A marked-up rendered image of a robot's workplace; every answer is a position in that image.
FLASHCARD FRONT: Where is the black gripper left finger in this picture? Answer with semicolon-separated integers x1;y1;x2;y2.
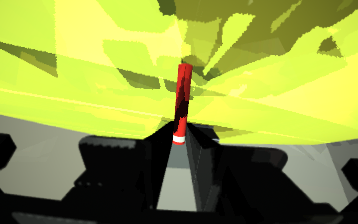
79;121;174;209

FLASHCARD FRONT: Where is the red peg with white band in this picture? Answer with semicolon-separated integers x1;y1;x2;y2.
173;63;193;145

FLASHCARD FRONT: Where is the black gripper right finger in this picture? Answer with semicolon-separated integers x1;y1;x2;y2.
185;122;288;212

